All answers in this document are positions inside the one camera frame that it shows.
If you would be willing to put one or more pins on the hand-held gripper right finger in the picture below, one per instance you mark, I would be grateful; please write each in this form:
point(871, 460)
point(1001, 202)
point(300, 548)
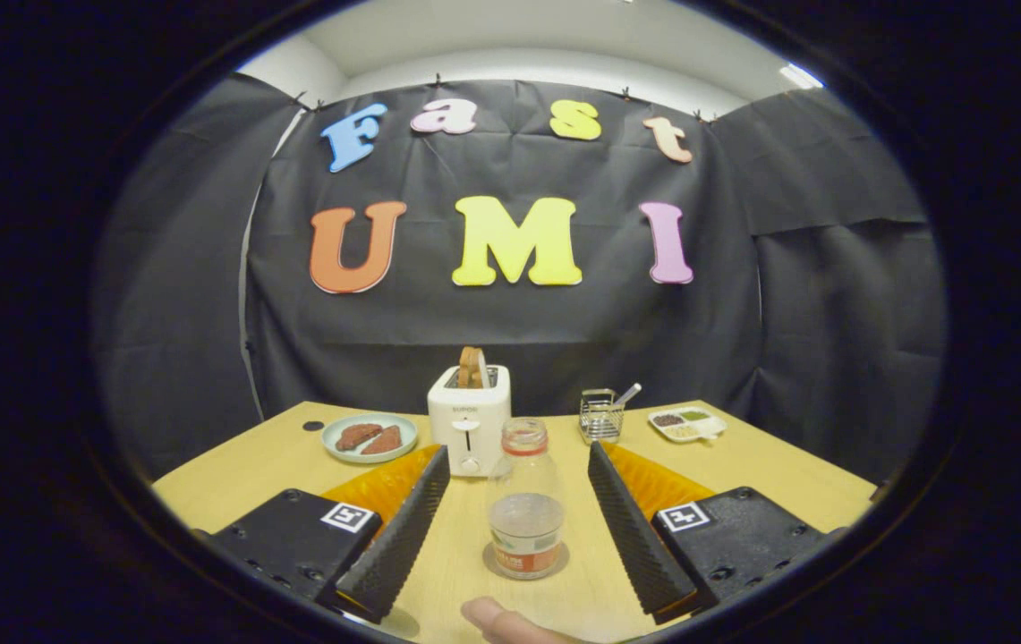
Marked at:
point(635, 528)

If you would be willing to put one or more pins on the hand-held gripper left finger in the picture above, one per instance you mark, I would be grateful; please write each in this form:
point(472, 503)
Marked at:
point(403, 528)

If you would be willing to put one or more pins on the round brown coaster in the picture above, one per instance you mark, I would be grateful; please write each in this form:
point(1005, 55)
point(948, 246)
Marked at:
point(487, 561)

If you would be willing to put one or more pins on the clear plastic juice bottle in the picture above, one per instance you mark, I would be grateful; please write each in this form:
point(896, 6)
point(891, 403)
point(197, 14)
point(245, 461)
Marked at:
point(525, 528)

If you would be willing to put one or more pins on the brown meat piece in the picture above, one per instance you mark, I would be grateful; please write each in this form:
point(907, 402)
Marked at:
point(356, 436)
point(385, 440)

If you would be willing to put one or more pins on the pale green plate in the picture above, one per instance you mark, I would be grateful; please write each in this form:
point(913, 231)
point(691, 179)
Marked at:
point(340, 452)

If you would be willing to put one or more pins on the white divided snack tray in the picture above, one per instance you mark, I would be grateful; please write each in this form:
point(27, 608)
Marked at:
point(687, 424)

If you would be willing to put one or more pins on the white toaster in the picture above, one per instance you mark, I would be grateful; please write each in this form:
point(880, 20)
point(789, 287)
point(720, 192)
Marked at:
point(469, 420)

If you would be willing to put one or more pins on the wooden table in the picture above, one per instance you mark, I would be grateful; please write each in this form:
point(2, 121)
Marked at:
point(743, 456)

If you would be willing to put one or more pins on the brown toast slice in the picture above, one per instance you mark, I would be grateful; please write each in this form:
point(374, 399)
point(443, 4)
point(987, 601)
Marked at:
point(472, 367)

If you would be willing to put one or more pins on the small ceiling light panel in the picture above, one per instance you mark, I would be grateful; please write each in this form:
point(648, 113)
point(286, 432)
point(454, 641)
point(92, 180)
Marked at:
point(801, 75)

